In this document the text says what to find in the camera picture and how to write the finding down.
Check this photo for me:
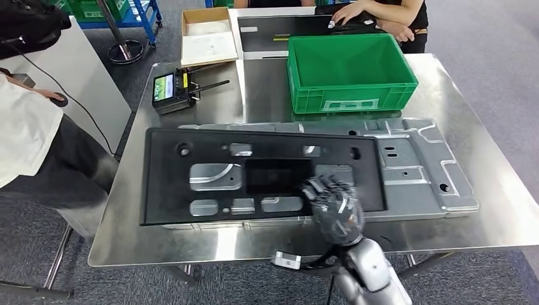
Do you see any black handheld device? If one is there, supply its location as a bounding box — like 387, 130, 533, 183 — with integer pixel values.
48, 91, 69, 109

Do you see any thin black cable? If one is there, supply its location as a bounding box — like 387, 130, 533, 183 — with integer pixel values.
0, 37, 115, 156

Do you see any blue metal cart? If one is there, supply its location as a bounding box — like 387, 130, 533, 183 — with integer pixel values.
46, 0, 163, 47

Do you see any stainless steel workbench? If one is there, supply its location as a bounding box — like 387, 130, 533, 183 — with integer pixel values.
87, 53, 539, 291

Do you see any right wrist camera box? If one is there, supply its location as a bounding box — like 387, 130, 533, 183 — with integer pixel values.
271, 250, 338, 273

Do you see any green plastic crate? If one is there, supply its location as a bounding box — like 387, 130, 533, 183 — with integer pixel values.
67, 0, 132, 22
287, 33, 420, 115

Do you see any chrome stanchion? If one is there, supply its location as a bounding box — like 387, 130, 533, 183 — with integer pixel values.
97, 0, 145, 65

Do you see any white cabinet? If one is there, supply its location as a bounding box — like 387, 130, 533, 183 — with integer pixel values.
0, 17, 132, 154

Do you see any person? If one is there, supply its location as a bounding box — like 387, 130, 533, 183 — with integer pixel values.
0, 69, 121, 239
315, 0, 430, 55

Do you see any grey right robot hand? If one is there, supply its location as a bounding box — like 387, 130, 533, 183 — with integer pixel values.
301, 173, 366, 247

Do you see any stamped grey metal plate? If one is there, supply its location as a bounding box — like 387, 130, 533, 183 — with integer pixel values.
161, 118, 480, 230

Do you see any black desk mat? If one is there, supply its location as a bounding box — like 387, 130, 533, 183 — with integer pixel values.
238, 15, 386, 53

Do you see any steel side table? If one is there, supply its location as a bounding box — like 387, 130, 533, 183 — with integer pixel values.
0, 223, 74, 302

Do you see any open cardboard box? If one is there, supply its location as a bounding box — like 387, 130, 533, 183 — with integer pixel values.
181, 7, 240, 68

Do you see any black backpack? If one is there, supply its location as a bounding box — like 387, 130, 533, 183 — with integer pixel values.
0, 0, 72, 60

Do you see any black remote controller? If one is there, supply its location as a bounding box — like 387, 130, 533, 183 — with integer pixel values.
151, 63, 231, 116

